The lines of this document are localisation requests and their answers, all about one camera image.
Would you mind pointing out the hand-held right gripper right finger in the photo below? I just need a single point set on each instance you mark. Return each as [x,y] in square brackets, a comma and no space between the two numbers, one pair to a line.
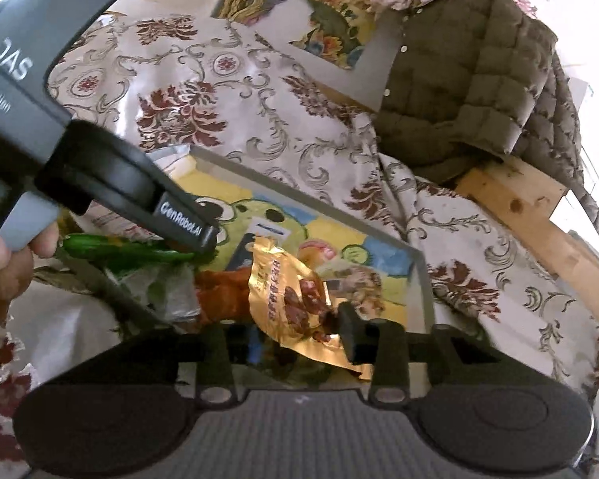
[357,334]

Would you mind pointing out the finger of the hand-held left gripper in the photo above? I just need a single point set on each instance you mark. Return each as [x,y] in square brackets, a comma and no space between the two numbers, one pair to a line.
[184,217]

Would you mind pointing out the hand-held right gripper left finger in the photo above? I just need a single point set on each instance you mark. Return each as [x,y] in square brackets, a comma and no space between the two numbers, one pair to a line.
[217,359]

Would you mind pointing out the nut bar packet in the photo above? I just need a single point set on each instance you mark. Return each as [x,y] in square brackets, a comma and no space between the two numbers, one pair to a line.
[364,284]

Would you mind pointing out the orange snack packet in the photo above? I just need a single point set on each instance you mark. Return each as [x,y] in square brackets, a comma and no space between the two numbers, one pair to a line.
[219,294]

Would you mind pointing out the dark blue snack packet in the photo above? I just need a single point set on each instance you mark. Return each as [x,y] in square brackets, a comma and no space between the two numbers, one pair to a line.
[249,254]

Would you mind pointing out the grey tray with cartoon print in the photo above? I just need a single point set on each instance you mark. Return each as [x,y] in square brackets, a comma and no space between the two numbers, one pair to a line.
[422,289]

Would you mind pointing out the green snack stick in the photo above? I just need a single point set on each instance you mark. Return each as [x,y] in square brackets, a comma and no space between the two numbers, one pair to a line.
[110,252]

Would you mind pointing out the gold foil snack packet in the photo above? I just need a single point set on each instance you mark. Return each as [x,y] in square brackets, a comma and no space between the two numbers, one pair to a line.
[279,279]

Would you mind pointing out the person's left hand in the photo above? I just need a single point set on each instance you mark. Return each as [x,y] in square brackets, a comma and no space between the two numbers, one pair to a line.
[0,279]

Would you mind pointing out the olive quilted jacket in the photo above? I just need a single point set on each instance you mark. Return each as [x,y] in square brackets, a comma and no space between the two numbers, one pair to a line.
[454,85]

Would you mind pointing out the wooden bed frame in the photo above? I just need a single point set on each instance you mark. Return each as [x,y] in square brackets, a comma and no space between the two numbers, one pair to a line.
[519,199]

